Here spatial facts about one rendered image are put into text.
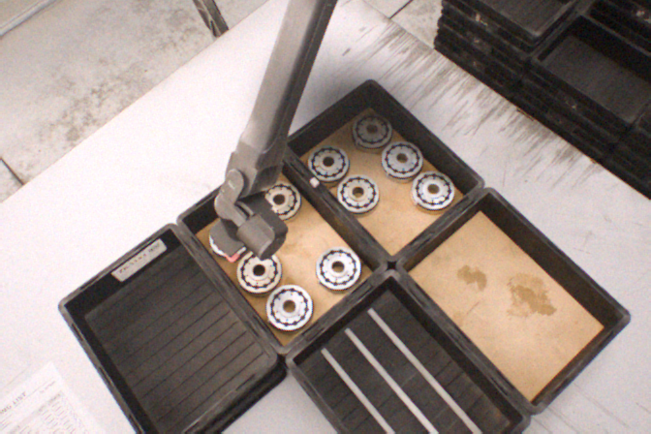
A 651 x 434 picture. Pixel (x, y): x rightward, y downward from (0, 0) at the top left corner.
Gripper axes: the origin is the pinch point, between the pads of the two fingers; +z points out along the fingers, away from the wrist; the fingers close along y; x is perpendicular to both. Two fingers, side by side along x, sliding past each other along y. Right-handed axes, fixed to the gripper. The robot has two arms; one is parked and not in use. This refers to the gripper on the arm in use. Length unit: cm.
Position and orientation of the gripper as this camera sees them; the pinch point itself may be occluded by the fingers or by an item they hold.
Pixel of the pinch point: (248, 242)
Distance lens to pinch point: 113.6
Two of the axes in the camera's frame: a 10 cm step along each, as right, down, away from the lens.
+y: 7.7, -5.9, 2.5
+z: 0.2, 4.1, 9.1
